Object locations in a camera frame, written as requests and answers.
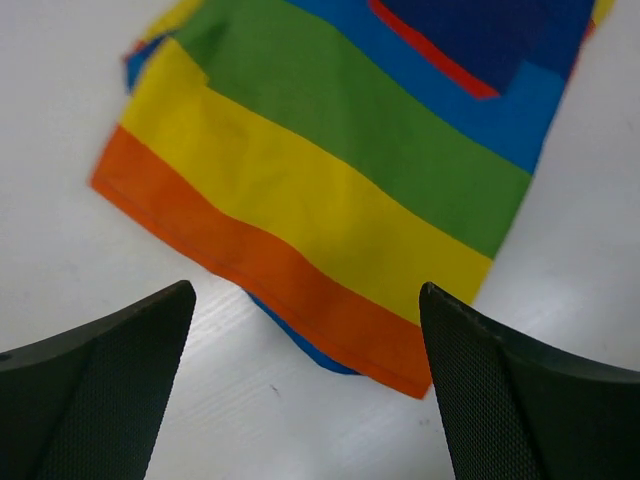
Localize rainbow striped shorts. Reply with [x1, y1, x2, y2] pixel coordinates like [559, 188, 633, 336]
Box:
[90, 1, 613, 398]

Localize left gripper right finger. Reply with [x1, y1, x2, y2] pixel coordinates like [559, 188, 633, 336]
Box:
[419, 283, 639, 479]

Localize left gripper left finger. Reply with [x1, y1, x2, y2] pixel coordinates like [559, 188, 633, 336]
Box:
[1, 280, 196, 479]

